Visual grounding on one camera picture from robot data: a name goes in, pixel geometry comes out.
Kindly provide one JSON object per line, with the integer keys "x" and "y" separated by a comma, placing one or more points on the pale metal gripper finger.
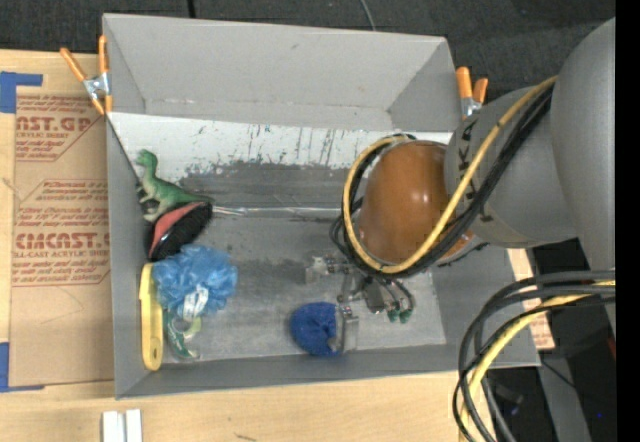
{"x": 349, "y": 332}
{"x": 336, "y": 265}

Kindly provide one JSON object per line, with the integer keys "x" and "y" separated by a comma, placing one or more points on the dark blue ball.
{"x": 312, "y": 327}

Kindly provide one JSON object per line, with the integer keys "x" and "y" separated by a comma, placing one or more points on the light blue mesh bath pouf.
{"x": 195, "y": 275}

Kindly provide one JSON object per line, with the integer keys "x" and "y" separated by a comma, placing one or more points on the black and pink oval brush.
{"x": 182, "y": 230}

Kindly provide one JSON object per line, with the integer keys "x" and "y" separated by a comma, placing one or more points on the clear packet with green print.
{"x": 181, "y": 342}

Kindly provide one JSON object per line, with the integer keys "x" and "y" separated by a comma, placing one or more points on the green toy dinosaur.
{"x": 162, "y": 192}

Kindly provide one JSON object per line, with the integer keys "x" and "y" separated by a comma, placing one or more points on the grey metal bin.
{"x": 280, "y": 75}

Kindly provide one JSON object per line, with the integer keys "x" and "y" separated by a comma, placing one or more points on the brown cardboard board, red print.
{"x": 55, "y": 280}

